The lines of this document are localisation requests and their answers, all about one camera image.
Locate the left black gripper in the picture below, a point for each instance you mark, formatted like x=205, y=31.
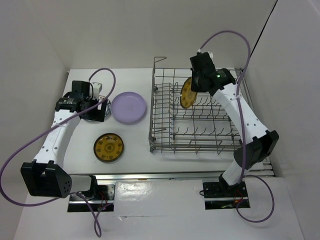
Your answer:
x=97, y=114

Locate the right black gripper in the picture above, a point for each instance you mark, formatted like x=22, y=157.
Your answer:
x=194, y=87

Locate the yellow patterned plate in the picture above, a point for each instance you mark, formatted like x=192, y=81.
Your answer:
x=108, y=147
x=187, y=96

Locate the white plate floral rim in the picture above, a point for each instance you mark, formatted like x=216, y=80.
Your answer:
x=108, y=105

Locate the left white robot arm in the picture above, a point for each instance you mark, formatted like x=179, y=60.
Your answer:
x=45, y=176

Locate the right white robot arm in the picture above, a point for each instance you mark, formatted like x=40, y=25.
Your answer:
x=257, y=140

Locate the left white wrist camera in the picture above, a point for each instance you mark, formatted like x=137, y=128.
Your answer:
x=95, y=90

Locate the grey wire dish rack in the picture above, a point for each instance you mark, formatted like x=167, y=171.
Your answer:
x=203, y=127

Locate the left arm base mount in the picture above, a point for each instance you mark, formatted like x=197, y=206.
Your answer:
x=100, y=199

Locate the silver aluminium rail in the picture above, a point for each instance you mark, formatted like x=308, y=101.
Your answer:
x=159, y=176

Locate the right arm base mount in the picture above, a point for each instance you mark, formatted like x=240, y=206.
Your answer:
x=218, y=198

